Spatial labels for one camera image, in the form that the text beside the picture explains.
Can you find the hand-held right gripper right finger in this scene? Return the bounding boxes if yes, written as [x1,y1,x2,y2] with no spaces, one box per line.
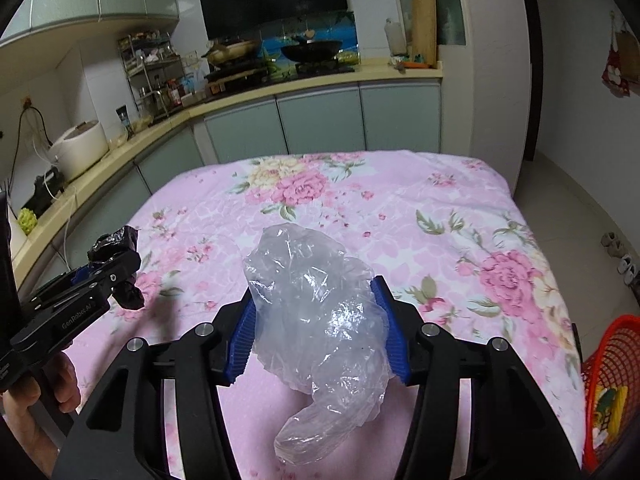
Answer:
[370,275,583,480]

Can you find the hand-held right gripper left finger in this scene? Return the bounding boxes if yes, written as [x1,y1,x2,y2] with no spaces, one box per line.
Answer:
[50,290,257,480]

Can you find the black plastic bag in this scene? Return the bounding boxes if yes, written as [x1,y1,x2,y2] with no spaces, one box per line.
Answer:
[87,225,146,311]

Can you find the clear plastic bag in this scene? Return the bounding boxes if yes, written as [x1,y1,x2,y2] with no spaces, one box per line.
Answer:
[242,222,393,466]

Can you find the red mesh basket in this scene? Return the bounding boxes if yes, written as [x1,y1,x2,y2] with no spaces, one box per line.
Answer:
[580,314,640,471]

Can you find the person's left hand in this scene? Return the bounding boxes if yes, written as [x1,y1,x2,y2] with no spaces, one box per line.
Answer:
[0,352,81,466]

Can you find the black countertop device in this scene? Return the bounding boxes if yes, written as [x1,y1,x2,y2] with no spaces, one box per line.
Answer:
[32,167,66,211]

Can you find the white rice cooker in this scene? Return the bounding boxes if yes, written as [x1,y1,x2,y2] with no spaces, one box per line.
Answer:
[49,120,109,182]

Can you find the pink floral quilt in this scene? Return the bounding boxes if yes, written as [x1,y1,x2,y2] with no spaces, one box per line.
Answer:
[60,149,586,480]

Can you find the metal spice rack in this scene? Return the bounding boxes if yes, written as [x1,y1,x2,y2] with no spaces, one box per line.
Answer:
[117,30,183,118]

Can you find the grey kitchen base cabinets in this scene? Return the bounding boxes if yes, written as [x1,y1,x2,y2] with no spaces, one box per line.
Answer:
[10,57,445,291]

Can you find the black gas stove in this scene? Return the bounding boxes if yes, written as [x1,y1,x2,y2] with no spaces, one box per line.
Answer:
[204,57,357,86]

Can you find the golden cooking pot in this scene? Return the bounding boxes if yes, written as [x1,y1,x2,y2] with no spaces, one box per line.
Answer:
[201,39,261,66]

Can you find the blue sea-print backsplash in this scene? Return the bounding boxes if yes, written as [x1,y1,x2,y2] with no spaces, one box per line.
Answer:
[257,10,357,63]

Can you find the orange sponge tray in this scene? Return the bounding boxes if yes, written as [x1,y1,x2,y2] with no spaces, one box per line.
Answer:
[392,52,441,69]

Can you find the black wok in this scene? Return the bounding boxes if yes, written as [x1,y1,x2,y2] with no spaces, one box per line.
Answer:
[280,35,346,65]

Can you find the white plastic bottle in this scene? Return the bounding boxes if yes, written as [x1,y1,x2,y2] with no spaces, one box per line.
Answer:
[384,17,407,56]

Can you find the dark brown door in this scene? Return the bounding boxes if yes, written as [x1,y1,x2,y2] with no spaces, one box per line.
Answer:
[517,0,543,161]

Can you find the wooden cutting board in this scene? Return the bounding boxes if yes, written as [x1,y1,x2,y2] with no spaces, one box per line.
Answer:
[410,0,438,63]

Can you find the red printed bag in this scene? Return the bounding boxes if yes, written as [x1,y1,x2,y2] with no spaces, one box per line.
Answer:
[601,35,636,98]

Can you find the frosted glass partition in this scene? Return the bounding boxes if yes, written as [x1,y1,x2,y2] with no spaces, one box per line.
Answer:
[390,0,467,47]

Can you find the brown paper bag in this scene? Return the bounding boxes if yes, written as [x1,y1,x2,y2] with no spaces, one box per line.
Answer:
[614,12,640,83]

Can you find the black power cable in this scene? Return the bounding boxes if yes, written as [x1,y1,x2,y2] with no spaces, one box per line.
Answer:
[10,102,55,181]

